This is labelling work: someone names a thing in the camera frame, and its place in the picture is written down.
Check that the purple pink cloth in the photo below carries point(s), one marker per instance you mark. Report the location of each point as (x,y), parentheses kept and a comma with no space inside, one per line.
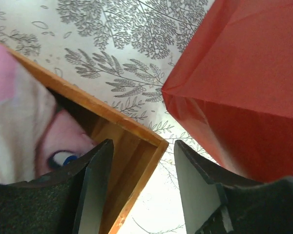
(37,135)

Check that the wooden tray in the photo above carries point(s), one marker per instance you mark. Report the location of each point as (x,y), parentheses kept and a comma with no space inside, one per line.
(137,150)

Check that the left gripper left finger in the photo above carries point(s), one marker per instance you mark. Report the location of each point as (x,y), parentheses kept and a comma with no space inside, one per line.
(69,200)

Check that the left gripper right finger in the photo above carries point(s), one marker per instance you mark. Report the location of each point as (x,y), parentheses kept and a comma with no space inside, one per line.
(217,201)

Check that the red paper bag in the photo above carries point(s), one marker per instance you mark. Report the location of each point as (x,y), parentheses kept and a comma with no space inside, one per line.
(232,88)

